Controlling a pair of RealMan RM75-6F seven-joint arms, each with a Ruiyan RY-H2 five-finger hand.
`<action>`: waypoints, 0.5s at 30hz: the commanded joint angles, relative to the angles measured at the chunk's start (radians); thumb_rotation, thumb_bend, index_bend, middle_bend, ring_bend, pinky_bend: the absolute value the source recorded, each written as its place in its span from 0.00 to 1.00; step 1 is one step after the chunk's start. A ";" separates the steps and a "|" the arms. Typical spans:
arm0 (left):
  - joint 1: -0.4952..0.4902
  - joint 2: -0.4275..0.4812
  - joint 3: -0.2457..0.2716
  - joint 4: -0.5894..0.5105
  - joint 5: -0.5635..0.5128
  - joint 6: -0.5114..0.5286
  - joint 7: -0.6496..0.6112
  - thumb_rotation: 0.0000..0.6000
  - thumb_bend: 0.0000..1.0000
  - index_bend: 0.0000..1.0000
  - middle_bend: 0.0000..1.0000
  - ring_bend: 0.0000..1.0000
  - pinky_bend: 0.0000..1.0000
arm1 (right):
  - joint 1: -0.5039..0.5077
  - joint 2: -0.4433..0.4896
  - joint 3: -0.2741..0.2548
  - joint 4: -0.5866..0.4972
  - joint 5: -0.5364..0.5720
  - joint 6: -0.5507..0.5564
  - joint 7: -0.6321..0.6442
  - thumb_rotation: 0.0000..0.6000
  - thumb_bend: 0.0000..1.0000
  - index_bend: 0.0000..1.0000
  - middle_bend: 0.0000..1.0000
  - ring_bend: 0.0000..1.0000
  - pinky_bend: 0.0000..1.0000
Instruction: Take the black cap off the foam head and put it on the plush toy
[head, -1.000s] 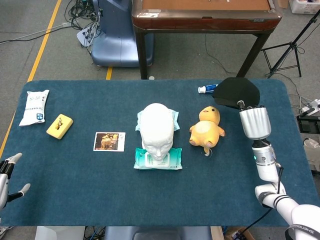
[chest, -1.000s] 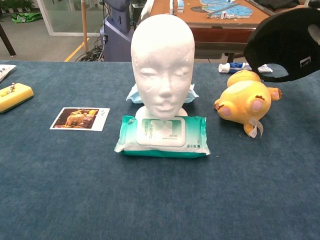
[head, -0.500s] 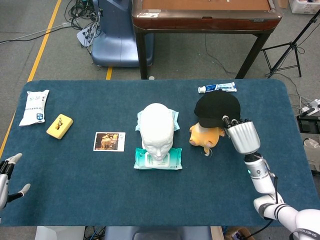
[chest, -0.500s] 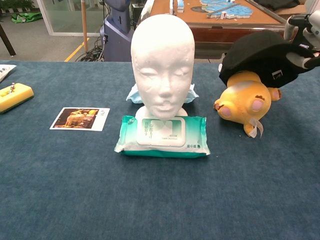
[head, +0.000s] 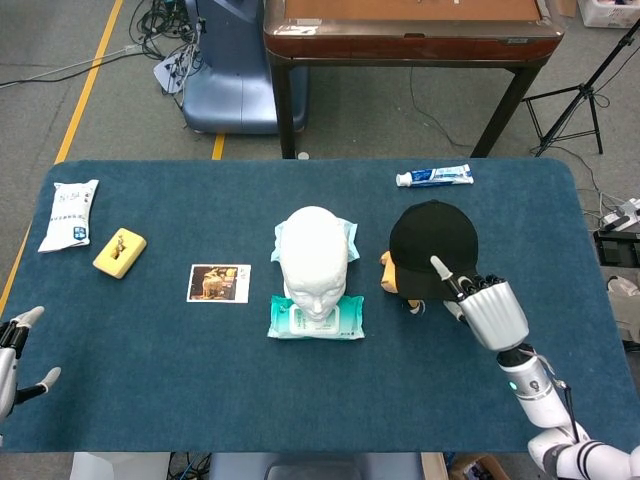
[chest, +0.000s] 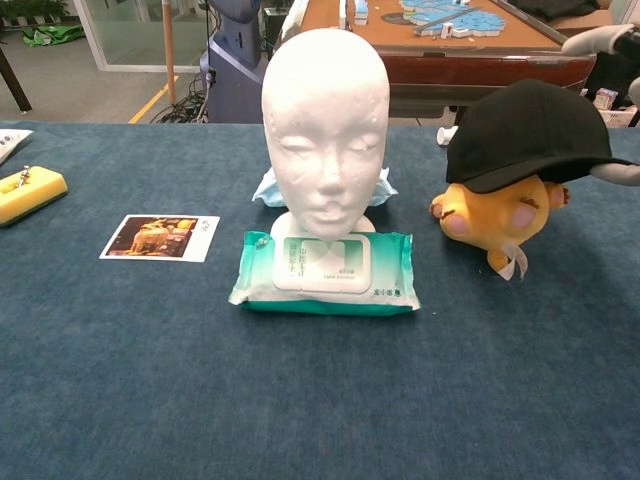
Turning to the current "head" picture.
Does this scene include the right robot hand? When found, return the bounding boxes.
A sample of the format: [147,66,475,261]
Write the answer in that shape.
[429,255,530,353]

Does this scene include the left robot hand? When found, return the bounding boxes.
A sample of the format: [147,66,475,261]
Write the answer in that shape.
[0,305,62,420]

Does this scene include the black baseball cap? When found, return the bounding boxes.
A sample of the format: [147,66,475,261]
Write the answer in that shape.
[388,199,480,302]

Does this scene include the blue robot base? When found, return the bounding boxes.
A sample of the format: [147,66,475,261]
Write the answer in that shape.
[180,0,309,135]

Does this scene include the yellow plush toy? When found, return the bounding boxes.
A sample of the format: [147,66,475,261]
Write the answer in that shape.
[378,249,426,316]

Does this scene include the grey bag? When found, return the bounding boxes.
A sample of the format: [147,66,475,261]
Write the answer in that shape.
[607,274,640,342]

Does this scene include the black pedal box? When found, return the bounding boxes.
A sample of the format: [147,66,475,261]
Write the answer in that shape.
[593,229,640,266]

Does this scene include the green wet wipes pack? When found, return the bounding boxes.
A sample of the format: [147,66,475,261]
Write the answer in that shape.
[266,293,366,342]

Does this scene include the white blue toothpaste tube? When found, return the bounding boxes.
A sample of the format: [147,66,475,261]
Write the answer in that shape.
[395,163,474,188]

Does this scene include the small cardboard box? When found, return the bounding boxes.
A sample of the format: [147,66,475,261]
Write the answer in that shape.
[447,452,511,480]

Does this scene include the light blue face mask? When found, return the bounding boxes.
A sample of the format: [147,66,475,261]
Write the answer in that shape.
[270,218,361,264]

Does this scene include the white power strip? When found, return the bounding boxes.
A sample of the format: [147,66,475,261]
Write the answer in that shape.
[599,197,640,232]

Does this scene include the white printed pouch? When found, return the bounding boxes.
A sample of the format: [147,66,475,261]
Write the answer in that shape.
[37,179,100,254]

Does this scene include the yellow sponge block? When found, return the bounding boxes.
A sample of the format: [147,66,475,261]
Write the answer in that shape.
[92,227,148,280]

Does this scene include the white mannequin head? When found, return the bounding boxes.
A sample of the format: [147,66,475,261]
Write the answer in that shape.
[278,205,350,322]

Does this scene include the white bordered photo card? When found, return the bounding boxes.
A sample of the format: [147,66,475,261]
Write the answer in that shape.
[186,263,252,304]

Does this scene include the grey robot body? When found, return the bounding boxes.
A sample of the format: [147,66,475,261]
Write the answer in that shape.
[207,452,426,480]

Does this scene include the black tripod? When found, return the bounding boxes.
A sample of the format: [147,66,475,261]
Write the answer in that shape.
[521,17,640,158]

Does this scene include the brown mahjong table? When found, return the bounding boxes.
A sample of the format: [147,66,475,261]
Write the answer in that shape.
[263,0,566,160]

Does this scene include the white plastic basket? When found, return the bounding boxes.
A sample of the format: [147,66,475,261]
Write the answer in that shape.
[577,0,640,29]

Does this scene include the thin black floor cable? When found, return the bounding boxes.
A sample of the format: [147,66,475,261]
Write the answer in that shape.
[409,67,474,149]

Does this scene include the long grey floor cable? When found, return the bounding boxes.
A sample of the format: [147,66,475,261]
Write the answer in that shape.
[0,44,146,89]

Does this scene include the tangled black cables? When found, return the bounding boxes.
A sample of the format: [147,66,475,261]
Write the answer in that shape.
[130,0,209,109]

